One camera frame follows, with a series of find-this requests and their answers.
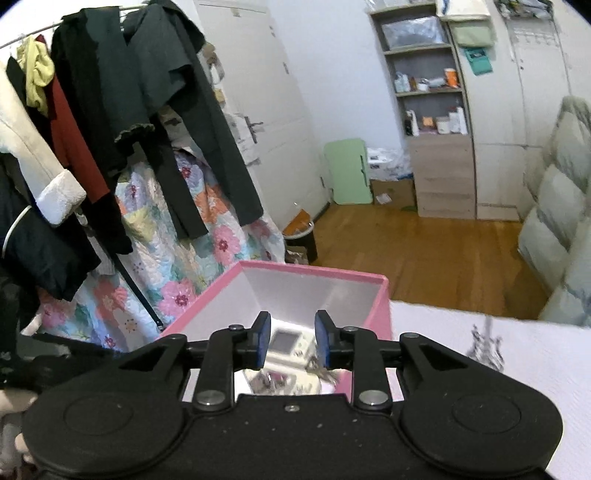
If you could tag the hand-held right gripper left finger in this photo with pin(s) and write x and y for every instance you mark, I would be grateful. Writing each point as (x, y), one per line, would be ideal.
(262, 341)

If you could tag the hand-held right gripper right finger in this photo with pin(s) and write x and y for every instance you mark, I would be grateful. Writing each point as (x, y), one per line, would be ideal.
(323, 339)

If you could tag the large cream power bank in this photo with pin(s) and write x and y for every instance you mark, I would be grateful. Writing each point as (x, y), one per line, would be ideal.
(286, 341)

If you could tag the white power bank pink print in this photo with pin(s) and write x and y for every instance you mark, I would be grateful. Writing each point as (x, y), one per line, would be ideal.
(277, 383)

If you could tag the pink cardboard box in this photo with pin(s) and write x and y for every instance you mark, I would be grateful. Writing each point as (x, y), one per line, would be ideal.
(314, 295)

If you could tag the black trash bin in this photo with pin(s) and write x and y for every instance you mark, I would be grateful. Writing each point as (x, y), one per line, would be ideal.
(302, 240)

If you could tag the metal clothes rack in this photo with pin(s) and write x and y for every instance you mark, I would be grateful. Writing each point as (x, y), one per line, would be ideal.
(138, 286)

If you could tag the black jacket white piping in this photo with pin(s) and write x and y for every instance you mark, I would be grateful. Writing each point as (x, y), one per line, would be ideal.
(32, 249)

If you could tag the green folding stool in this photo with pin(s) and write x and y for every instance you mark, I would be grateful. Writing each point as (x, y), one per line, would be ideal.
(346, 170)

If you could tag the plastic bags on floor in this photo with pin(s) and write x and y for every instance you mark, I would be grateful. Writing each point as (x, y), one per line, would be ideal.
(388, 164)

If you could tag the wooden shelf unit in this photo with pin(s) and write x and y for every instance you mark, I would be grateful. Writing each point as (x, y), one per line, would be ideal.
(443, 175)

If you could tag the white fleece coat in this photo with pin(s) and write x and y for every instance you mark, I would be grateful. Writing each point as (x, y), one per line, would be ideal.
(27, 147)

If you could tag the red hanging garment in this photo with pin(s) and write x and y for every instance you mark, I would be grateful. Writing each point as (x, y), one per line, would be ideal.
(69, 138)

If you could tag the white jar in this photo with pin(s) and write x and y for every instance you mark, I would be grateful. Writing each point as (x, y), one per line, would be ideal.
(442, 124)

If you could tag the grey puffer jacket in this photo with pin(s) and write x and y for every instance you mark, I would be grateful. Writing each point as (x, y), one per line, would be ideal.
(554, 207)

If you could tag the teal bottles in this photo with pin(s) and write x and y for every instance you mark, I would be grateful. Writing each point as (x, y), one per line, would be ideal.
(400, 83)

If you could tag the white door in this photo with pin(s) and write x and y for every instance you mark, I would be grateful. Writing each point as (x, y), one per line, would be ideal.
(277, 69)

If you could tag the black hanging garment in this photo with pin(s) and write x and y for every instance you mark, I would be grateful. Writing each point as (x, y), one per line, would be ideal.
(83, 92)

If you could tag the yellow-green hanging cloth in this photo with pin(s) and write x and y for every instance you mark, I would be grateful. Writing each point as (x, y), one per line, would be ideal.
(37, 78)

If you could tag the white wardrobe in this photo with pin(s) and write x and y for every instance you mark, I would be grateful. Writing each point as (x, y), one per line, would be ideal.
(508, 115)

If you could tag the orange bottle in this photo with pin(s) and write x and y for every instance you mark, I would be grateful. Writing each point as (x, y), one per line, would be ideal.
(451, 78)

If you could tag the grey-green hanging top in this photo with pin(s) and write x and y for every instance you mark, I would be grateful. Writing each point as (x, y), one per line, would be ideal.
(157, 55)

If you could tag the teal pouch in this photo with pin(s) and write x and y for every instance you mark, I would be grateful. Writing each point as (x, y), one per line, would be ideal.
(478, 60)

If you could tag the plastic bag on shelf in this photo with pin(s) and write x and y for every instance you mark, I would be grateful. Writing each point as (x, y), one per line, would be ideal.
(411, 32)

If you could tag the green bag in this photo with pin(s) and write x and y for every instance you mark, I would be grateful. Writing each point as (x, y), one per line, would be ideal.
(471, 34)

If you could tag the white tote bag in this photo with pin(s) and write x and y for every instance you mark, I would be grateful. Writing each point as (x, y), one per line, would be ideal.
(461, 7)

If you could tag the over-door hook rail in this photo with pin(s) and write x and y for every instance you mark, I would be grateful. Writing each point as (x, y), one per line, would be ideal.
(535, 32)

